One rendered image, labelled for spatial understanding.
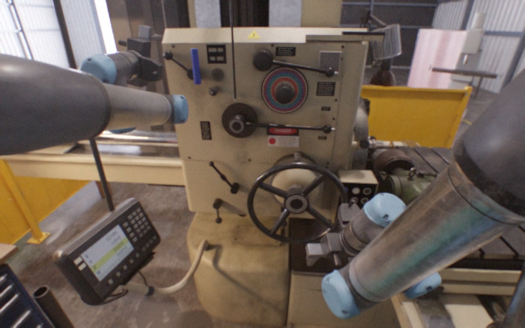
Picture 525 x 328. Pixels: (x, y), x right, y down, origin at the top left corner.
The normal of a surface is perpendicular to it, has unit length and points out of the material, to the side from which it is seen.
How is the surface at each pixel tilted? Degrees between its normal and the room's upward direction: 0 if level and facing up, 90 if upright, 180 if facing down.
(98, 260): 70
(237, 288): 90
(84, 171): 90
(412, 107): 90
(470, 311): 0
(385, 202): 24
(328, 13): 90
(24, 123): 102
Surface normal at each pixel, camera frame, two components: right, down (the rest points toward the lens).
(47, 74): 0.73, -0.49
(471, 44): -0.66, 0.36
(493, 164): -0.92, 0.14
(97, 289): 0.88, -0.15
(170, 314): 0.00, -0.88
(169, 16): -0.09, 0.47
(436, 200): -0.99, -0.11
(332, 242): 0.17, -0.62
